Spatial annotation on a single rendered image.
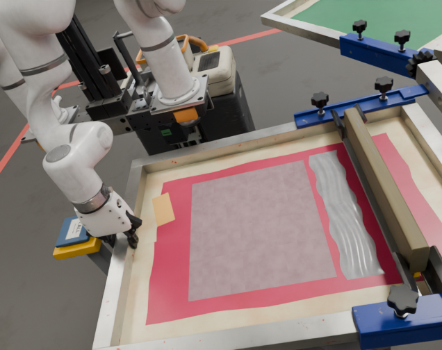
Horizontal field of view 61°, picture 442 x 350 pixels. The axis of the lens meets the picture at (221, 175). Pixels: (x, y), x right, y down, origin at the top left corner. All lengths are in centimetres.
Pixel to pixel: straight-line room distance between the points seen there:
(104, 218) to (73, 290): 160
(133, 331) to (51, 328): 156
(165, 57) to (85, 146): 35
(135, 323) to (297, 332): 33
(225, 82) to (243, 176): 73
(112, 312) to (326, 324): 41
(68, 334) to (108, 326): 146
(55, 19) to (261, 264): 58
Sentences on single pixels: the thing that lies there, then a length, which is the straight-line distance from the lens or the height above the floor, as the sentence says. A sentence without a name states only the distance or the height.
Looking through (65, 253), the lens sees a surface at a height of 95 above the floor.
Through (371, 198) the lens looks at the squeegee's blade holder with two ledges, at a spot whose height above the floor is 101.
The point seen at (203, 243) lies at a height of 98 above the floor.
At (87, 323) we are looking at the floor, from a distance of 224.
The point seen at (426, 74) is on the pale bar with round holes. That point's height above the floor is 105.
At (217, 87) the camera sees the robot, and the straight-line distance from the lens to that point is 165.
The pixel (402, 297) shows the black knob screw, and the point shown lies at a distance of 64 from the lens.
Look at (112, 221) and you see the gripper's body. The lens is 85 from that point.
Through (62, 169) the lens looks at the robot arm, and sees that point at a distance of 74.
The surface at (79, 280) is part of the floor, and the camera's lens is 243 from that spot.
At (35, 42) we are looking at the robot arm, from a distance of 73.
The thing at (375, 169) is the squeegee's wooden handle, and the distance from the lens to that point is 80.
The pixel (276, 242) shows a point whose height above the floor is 98.
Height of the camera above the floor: 165
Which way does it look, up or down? 42 degrees down
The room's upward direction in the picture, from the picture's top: 23 degrees counter-clockwise
